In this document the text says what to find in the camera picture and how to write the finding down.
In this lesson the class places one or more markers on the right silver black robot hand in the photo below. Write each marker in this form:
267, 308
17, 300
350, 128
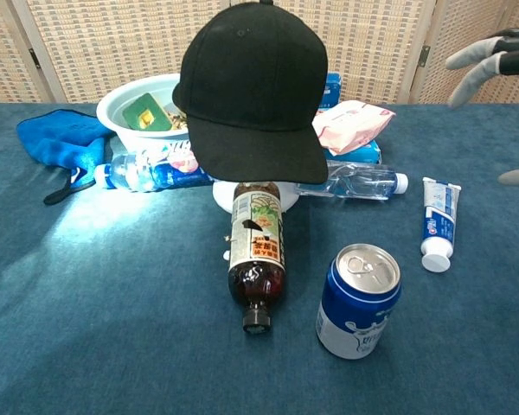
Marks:
480, 65

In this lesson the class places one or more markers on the black baseball cap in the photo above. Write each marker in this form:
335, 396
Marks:
251, 86

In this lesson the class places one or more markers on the pink wet wipes pack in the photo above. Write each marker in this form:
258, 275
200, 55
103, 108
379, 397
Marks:
350, 125

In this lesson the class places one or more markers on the blue cookie box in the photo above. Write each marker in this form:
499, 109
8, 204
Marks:
363, 151

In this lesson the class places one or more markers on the blue Oreo box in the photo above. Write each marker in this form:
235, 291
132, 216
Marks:
333, 91

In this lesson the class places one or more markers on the blue white toothpaste tube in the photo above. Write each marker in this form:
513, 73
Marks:
439, 220

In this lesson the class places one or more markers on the clear water bottle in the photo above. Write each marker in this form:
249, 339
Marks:
363, 183

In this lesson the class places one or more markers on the blue white drink can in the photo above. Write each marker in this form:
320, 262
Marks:
354, 311

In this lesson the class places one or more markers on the white foam mannequin head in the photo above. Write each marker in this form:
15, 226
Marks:
220, 195

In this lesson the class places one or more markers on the dark tea plastic bottle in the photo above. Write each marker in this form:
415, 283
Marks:
255, 259

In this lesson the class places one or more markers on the brown patterned snack packet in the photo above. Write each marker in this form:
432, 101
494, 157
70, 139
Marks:
177, 119

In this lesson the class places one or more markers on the blue label drink bottle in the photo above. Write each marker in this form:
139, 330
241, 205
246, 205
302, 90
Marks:
168, 175

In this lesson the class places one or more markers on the green yellow box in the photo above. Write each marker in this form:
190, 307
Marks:
145, 112

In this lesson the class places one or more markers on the light blue plastic basin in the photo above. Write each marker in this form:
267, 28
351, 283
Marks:
130, 138

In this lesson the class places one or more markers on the woven folding screen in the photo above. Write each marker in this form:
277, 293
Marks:
112, 43

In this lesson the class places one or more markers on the blue cloth with black trim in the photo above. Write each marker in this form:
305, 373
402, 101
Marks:
60, 138

